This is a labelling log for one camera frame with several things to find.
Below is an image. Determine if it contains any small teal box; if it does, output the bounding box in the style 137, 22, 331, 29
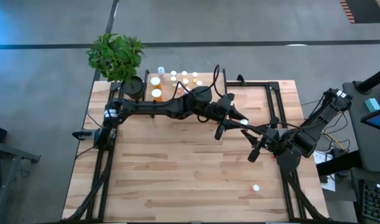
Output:
364, 98, 380, 113

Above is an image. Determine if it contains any white paper sheet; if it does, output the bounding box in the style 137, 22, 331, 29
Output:
313, 149, 337, 192

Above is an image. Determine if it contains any yellow cable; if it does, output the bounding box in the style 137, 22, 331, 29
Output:
325, 133, 346, 151

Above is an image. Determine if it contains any backlit black keyboard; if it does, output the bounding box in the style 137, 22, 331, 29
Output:
359, 179, 380, 224

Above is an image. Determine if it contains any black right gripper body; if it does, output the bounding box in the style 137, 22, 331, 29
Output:
258, 128, 284, 154

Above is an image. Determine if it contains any green potted plant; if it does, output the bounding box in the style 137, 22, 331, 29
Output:
85, 32, 146, 100

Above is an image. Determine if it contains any dark rug with striped edge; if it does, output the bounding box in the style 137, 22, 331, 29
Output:
339, 0, 380, 24

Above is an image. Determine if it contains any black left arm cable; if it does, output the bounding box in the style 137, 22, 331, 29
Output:
174, 64, 224, 98

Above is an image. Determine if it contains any black pole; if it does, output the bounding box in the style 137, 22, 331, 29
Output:
356, 64, 380, 94

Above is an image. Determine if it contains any dark grey side desk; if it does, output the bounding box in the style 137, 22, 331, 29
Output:
342, 80, 380, 175

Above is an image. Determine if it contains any wooden shelf with black legs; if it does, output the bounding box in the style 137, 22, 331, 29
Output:
142, 68, 229, 118

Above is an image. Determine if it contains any black aluminium table frame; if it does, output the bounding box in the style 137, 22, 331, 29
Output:
61, 73, 330, 222

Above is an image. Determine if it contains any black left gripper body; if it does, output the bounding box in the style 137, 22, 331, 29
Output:
207, 92, 236, 123

